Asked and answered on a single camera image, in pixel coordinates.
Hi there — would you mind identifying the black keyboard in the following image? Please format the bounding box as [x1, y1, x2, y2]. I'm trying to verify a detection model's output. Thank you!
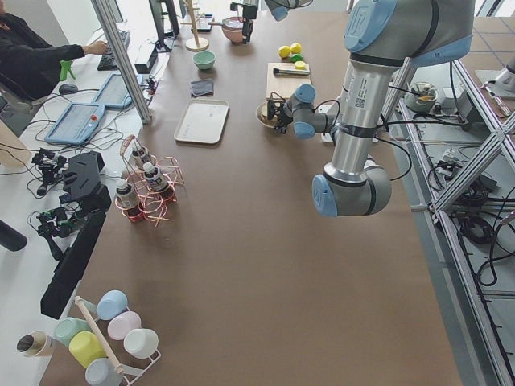
[97, 30, 132, 72]

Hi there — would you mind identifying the blue teach pendant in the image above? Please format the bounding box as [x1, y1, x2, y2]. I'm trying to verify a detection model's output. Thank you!
[92, 73, 132, 110]
[44, 103, 105, 145]

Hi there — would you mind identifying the seated person in black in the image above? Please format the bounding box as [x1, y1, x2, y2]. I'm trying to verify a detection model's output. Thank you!
[1, 2, 108, 101]

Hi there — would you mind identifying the white cup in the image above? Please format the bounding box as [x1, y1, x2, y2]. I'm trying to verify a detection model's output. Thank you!
[123, 328, 159, 359]

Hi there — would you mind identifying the aluminium frame post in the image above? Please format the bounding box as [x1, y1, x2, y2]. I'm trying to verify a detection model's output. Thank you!
[91, 0, 151, 125]

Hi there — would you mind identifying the whole yellow lemon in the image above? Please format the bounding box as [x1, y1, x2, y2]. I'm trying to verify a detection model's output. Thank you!
[278, 45, 290, 59]
[290, 42, 303, 55]

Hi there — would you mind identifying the light blue cup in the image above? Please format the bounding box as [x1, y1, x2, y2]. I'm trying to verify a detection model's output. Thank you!
[97, 289, 128, 321]

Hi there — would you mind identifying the cream rabbit tray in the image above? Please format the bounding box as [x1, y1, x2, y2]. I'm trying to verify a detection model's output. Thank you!
[174, 98, 229, 145]

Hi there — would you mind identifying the copper wire bottle rack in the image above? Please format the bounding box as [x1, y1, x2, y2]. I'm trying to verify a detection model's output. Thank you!
[114, 134, 185, 226]

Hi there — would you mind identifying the tea bottle white cap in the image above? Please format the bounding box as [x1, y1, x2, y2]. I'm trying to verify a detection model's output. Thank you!
[143, 162, 168, 192]

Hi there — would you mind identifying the yellow cup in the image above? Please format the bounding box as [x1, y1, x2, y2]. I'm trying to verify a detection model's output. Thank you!
[68, 331, 107, 368]

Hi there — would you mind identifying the wooden rack handle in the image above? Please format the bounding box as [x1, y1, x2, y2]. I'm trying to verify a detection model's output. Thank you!
[74, 296, 124, 374]

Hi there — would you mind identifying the metal ice scoop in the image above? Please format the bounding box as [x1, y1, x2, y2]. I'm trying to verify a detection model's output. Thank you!
[208, 17, 243, 30]

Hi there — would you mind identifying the half cut lemon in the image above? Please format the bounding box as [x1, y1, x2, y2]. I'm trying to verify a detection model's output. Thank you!
[295, 60, 306, 70]

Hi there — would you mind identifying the wooden mug tree stand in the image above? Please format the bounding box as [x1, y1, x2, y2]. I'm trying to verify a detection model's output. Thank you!
[181, 0, 209, 52]

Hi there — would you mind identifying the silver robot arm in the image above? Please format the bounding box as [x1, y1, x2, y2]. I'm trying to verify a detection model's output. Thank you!
[284, 1, 475, 217]
[235, 0, 311, 44]

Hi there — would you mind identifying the black computer mouse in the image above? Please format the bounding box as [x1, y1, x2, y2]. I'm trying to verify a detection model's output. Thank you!
[59, 83, 79, 95]

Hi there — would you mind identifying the pink cup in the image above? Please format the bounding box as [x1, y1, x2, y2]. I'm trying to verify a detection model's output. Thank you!
[107, 310, 142, 340]

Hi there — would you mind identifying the white round plate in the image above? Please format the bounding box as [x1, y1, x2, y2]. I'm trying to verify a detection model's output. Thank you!
[256, 101, 277, 129]

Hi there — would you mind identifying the mint green bowl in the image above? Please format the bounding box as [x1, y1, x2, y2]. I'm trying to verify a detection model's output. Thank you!
[192, 51, 216, 70]

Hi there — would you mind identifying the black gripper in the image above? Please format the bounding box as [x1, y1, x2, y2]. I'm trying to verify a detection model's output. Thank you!
[275, 103, 293, 134]
[241, 18, 253, 43]

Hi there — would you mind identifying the steel knife black tip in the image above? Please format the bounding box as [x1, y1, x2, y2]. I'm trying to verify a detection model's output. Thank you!
[273, 68, 311, 76]

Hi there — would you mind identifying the brown paper cup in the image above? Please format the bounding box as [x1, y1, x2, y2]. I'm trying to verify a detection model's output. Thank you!
[16, 331, 56, 357]

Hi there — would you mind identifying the green lime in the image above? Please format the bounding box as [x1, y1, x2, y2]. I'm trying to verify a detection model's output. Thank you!
[290, 53, 303, 63]

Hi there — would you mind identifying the pink bowl of ice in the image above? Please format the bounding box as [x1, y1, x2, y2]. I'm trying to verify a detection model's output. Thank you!
[221, 16, 246, 44]

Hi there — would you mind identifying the wooden cutting board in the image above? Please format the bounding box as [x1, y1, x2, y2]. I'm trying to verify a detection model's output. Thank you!
[265, 62, 311, 101]

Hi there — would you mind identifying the mint green cup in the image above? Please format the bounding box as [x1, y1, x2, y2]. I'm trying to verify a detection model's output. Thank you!
[54, 317, 91, 347]

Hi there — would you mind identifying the folded grey cloth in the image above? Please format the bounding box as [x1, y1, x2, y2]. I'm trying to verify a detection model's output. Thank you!
[190, 79, 214, 97]

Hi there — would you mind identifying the grey blue cup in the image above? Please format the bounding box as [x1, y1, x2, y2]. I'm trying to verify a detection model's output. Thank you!
[84, 358, 122, 386]

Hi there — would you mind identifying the blue teach pendant near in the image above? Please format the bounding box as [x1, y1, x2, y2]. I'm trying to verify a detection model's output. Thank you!
[44, 103, 105, 145]

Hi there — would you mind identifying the blue teach pendant far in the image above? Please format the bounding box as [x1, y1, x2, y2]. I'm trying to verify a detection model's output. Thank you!
[92, 73, 132, 110]

